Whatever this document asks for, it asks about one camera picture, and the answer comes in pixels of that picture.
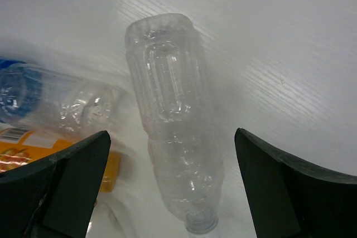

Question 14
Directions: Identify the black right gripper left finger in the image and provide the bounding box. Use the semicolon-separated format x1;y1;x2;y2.
1;131;110;237

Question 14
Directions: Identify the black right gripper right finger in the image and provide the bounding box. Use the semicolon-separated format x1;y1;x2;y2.
235;128;356;237

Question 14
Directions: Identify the long clear ribbed bottle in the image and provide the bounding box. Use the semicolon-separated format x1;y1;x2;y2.
125;13;224;237

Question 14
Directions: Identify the orange juice bottle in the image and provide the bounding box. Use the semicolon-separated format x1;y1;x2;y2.
1;128;120;193

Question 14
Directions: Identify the clear wide-mouth plastic jar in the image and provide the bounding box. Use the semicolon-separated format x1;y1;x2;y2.
85;193;153;237

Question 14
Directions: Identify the clear bottle blue label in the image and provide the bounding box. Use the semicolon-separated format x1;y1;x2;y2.
1;59;123;135

